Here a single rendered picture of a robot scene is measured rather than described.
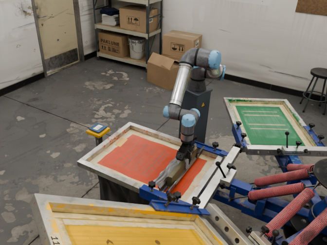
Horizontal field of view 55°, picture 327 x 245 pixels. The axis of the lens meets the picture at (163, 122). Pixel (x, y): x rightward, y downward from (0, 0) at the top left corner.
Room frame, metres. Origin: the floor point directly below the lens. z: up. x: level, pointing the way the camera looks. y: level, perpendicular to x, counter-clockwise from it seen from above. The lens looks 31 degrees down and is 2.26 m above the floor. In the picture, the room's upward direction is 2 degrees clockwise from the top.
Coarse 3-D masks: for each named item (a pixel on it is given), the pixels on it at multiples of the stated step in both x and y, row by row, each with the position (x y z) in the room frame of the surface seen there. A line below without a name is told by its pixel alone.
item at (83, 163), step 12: (120, 132) 1.92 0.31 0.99; (144, 132) 1.97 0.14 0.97; (156, 132) 1.94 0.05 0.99; (108, 144) 1.78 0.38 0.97; (180, 144) 1.82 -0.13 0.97; (84, 156) 1.62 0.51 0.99; (216, 156) 1.69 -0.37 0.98; (84, 168) 1.53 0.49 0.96; (96, 168) 1.50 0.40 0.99; (216, 168) 1.55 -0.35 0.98; (120, 180) 1.40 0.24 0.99; (204, 180) 1.43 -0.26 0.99; (192, 192) 1.32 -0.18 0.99
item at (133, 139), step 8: (136, 136) 1.93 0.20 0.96; (128, 144) 1.82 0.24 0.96; (152, 144) 1.83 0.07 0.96; (160, 144) 1.83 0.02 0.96; (176, 152) 1.75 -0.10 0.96; (168, 160) 1.65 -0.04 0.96; (200, 160) 1.67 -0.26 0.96; (192, 168) 1.58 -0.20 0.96; (200, 168) 1.58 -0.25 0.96; (192, 176) 1.50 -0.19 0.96
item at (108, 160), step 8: (112, 152) 1.72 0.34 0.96; (120, 152) 1.72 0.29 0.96; (104, 160) 1.62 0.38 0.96; (112, 160) 1.63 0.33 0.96; (112, 168) 1.55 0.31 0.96; (120, 168) 1.55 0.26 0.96; (160, 168) 1.57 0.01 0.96; (128, 176) 1.48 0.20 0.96; (136, 176) 1.48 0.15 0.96; (144, 176) 1.48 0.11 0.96; (152, 176) 1.48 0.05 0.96; (184, 176) 1.50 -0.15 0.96; (184, 184) 1.43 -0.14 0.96; (184, 192) 1.35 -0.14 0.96
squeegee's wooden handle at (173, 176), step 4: (196, 148) 1.66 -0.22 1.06; (196, 152) 1.66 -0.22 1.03; (192, 156) 1.61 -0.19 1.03; (184, 160) 1.52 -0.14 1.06; (180, 164) 1.48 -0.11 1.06; (184, 164) 1.51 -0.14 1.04; (176, 168) 1.45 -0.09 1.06; (180, 168) 1.45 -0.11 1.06; (184, 168) 1.51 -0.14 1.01; (172, 172) 1.41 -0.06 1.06; (176, 172) 1.41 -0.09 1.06; (180, 172) 1.46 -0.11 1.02; (168, 176) 1.37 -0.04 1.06; (172, 176) 1.37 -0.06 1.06; (176, 176) 1.41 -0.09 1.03; (168, 180) 1.37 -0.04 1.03; (172, 180) 1.37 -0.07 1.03; (168, 184) 1.37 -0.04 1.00
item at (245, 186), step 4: (236, 180) 1.38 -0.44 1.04; (232, 184) 1.35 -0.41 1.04; (236, 184) 1.35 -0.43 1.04; (240, 184) 1.35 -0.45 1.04; (244, 184) 1.35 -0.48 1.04; (248, 184) 1.35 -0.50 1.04; (228, 188) 1.35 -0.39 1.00; (236, 188) 1.33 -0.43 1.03; (240, 188) 1.32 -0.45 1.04; (244, 188) 1.32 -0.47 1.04; (248, 188) 1.32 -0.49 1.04; (252, 188) 1.35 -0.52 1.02; (236, 192) 1.33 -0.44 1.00; (240, 192) 1.32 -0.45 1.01; (244, 192) 1.31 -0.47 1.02; (248, 192) 1.30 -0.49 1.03
